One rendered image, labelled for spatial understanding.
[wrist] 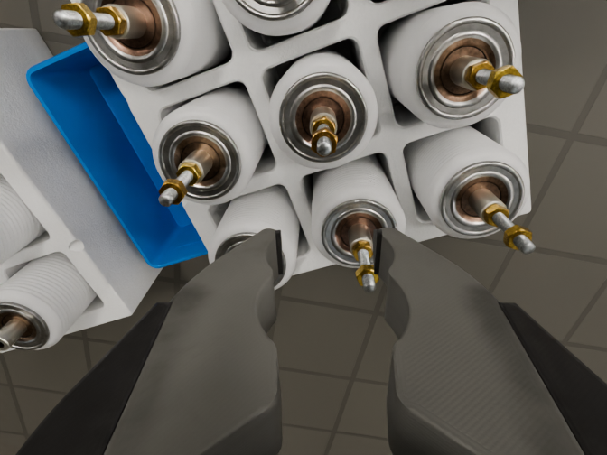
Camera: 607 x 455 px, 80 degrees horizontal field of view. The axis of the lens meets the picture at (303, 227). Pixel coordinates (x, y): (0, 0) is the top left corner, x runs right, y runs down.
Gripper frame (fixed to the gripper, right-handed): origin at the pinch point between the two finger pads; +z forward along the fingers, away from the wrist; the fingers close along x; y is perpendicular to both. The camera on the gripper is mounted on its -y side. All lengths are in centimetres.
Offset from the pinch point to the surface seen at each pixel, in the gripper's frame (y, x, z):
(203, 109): -0.3, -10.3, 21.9
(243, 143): 2.6, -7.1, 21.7
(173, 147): 2.8, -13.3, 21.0
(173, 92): -0.9, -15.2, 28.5
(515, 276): 35, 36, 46
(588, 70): 0, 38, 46
